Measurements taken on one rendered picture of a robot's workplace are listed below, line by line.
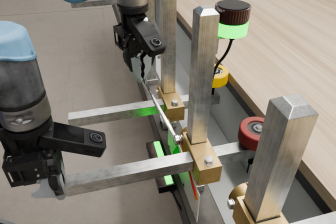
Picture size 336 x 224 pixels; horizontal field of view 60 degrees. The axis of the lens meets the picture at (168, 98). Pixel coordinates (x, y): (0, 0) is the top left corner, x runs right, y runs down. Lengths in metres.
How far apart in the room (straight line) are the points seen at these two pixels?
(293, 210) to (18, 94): 0.63
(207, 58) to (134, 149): 1.39
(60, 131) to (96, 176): 0.14
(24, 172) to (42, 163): 0.04
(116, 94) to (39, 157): 1.82
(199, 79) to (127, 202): 1.16
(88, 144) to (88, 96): 1.84
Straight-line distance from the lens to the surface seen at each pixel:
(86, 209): 1.64
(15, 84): 0.44
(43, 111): 0.48
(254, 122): 0.67
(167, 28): 0.76
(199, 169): 0.60
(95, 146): 0.53
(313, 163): 0.63
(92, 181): 0.61
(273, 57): 0.96
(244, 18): 0.51
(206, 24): 0.50
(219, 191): 0.89
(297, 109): 0.31
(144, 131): 1.97
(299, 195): 0.74
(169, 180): 0.79
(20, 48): 0.43
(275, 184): 0.38
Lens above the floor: 1.33
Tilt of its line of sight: 36 degrees down
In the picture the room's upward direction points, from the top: straight up
